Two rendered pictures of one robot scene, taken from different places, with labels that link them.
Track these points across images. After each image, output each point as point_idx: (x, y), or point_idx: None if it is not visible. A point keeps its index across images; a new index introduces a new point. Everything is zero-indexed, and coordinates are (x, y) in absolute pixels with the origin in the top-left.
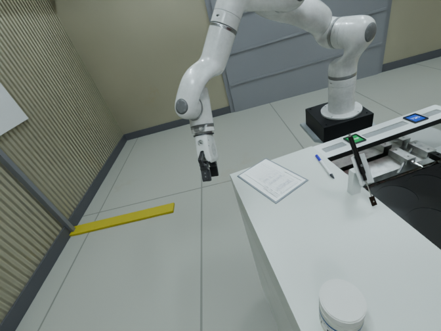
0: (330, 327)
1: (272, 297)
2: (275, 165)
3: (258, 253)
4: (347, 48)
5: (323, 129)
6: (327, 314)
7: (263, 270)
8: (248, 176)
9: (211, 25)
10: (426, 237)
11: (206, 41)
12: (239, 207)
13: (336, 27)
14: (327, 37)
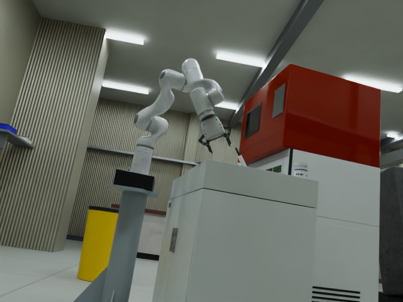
0: (306, 171)
1: (254, 249)
2: None
3: (249, 204)
4: (162, 130)
5: (153, 177)
6: (306, 163)
7: (247, 225)
8: None
9: (198, 69)
10: None
11: (199, 74)
12: (204, 195)
13: (155, 117)
14: (150, 120)
